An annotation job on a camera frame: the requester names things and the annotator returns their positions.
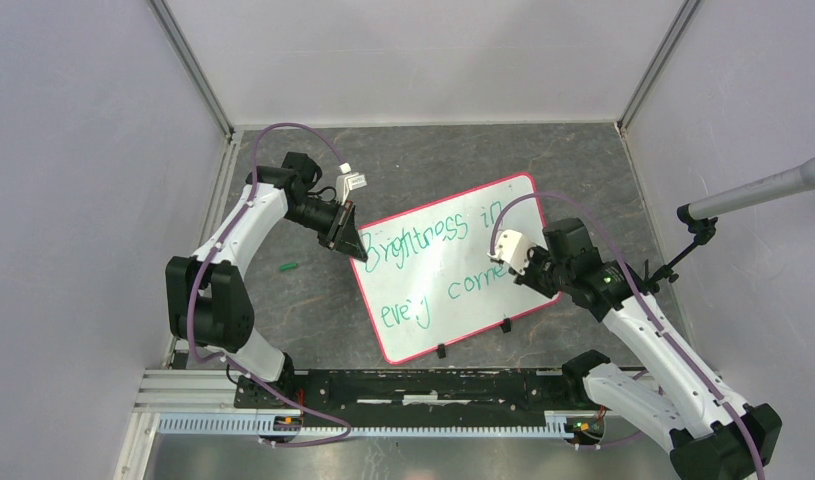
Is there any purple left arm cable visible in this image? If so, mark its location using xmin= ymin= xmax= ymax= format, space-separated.
xmin=184 ymin=122 xmax=353 ymax=450

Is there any pink framed whiteboard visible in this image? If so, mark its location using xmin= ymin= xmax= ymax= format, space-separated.
xmin=352 ymin=172 xmax=558 ymax=365

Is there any black microphone tripod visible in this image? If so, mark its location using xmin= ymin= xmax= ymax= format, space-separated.
xmin=643 ymin=208 xmax=718 ymax=294

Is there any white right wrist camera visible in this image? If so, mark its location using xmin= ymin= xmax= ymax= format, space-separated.
xmin=488 ymin=230 xmax=535 ymax=275

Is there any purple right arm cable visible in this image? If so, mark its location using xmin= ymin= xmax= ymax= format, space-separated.
xmin=489 ymin=192 xmax=770 ymax=480

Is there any grey microphone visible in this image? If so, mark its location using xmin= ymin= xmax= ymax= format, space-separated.
xmin=676 ymin=157 xmax=815 ymax=225

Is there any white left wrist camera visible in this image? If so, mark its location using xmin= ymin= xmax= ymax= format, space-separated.
xmin=334 ymin=162 xmax=367 ymax=205

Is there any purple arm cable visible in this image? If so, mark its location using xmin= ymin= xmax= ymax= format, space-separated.
xmin=489 ymin=192 xmax=770 ymax=480
xmin=184 ymin=122 xmax=353 ymax=450

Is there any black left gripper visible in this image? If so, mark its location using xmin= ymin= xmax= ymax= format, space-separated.
xmin=284 ymin=197 xmax=368 ymax=263

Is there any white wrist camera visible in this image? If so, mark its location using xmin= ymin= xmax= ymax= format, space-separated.
xmin=488 ymin=230 xmax=535 ymax=275
xmin=334 ymin=162 xmax=367 ymax=205

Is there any aluminium front frame rail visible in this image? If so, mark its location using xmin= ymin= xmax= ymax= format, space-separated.
xmin=132 ymin=369 xmax=736 ymax=417

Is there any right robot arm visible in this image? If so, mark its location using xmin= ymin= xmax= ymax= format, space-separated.
xmin=492 ymin=218 xmax=782 ymax=479

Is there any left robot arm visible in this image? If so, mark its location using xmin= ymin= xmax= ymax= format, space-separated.
xmin=165 ymin=152 xmax=368 ymax=408

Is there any white slotted cable duct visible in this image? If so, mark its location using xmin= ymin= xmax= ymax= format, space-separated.
xmin=156 ymin=413 xmax=573 ymax=440

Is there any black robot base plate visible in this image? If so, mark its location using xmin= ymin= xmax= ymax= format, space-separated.
xmin=234 ymin=368 xmax=607 ymax=427

